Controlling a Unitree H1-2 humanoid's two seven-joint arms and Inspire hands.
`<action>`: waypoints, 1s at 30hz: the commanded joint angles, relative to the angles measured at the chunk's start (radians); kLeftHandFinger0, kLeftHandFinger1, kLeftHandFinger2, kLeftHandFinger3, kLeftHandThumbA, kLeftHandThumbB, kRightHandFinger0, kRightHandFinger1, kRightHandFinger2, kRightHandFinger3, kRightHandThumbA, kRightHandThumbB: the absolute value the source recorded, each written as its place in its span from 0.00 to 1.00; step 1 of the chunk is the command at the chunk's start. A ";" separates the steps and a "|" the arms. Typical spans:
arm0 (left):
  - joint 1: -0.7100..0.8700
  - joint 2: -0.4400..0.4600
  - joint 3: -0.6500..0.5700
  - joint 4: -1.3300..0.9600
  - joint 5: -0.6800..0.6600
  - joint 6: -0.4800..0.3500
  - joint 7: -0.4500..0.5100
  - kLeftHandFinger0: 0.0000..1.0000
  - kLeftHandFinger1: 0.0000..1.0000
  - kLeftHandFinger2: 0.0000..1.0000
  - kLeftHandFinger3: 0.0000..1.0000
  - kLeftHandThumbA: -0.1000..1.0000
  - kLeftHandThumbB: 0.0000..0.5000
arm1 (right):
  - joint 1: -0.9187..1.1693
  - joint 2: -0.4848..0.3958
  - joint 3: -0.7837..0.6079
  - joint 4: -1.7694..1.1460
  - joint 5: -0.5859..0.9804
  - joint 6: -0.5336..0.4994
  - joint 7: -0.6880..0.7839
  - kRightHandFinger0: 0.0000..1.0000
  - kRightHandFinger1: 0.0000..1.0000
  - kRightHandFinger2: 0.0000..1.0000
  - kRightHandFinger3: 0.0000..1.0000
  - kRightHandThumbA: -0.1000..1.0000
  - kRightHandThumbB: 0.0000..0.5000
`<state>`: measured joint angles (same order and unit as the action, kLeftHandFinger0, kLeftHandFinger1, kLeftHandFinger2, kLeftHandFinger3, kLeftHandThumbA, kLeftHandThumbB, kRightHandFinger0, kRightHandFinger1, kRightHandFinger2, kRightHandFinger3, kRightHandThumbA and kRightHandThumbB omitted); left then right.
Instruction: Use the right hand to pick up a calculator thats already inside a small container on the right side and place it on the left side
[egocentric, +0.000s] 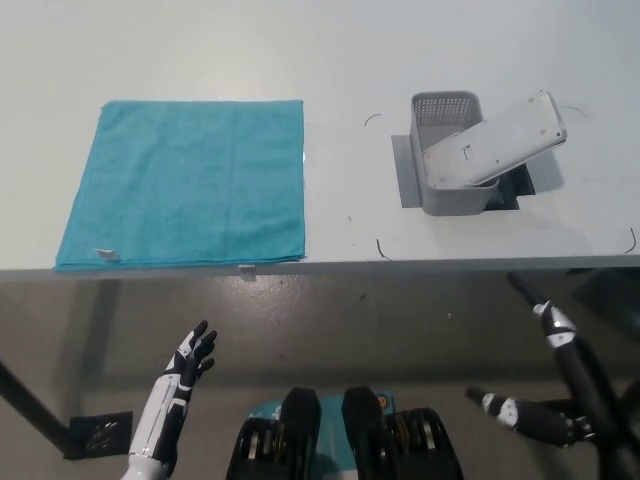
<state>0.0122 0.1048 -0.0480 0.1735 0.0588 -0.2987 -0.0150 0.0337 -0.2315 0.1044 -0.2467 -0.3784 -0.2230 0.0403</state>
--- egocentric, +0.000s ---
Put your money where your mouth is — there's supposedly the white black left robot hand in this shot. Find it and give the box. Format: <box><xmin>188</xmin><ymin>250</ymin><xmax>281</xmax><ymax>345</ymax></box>
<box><xmin>128</xmin><ymin>320</ymin><xmax>219</xmax><ymax>460</ymax></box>

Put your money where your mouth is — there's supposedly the silver grey calculator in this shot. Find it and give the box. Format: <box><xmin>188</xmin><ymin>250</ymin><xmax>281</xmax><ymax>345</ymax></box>
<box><xmin>419</xmin><ymin>88</ymin><xmax>568</xmax><ymax>190</ymax></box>

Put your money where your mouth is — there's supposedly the black table foot plate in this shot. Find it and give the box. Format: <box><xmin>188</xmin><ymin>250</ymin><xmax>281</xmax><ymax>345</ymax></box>
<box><xmin>62</xmin><ymin>410</ymin><xmax>135</xmax><ymax>460</ymax></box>

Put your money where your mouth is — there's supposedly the black table leg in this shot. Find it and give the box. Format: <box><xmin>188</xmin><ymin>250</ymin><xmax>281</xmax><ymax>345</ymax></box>
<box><xmin>0</xmin><ymin>357</ymin><xmax>71</xmax><ymax>451</ymax></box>

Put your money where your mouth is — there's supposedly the teal microfiber towel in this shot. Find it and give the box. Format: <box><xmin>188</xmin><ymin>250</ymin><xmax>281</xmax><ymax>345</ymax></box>
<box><xmin>52</xmin><ymin>99</ymin><xmax>308</xmax><ymax>273</ymax></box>

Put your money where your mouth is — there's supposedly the grey perforated plastic basket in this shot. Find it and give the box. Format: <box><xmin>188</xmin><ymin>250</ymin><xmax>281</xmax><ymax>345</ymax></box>
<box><xmin>410</xmin><ymin>90</ymin><xmax>503</xmax><ymax>218</ymax></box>

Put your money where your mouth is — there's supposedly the black flat mat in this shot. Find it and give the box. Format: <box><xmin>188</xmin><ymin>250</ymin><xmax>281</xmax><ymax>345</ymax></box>
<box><xmin>492</xmin><ymin>162</ymin><xmax>537</xmax><ymax>210</ymax></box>

